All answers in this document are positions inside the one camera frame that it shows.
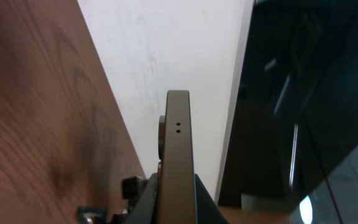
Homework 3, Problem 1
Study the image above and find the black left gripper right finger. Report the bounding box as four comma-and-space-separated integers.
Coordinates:
195, 174, 229, 224

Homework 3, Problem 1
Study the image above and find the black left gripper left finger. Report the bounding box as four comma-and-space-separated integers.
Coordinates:
124, 173, 158, 224

